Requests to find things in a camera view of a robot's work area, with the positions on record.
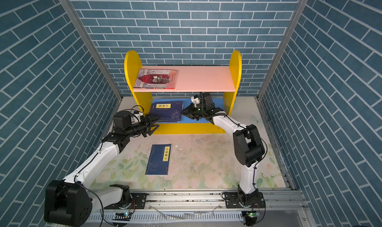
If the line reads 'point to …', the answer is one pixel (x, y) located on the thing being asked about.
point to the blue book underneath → (168, 111)
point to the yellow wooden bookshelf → (185, 99)
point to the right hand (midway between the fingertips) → (179, 111)
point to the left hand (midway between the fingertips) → (160, 120)
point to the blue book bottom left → (158, 160)
